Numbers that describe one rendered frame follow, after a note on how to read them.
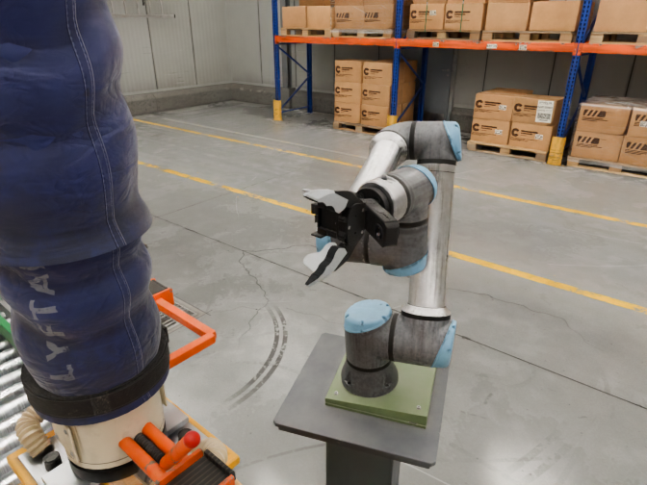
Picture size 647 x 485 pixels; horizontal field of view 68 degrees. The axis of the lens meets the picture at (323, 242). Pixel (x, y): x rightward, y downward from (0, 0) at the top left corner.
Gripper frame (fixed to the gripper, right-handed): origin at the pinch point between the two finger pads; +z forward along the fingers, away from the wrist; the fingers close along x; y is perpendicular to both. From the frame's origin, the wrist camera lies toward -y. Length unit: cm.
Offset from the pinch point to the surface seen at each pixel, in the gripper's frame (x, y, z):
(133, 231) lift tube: 3.5, 16.7, 18.3
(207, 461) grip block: -31.8, 4.3, 19.3
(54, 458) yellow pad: -41, 33, 32
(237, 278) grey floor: -158, 226, -164
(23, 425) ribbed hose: -39, 43, 33
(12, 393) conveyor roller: -104, 146, 15
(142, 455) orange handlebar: -32.4, 13.7, 25.1
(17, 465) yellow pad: -44, 40, 37
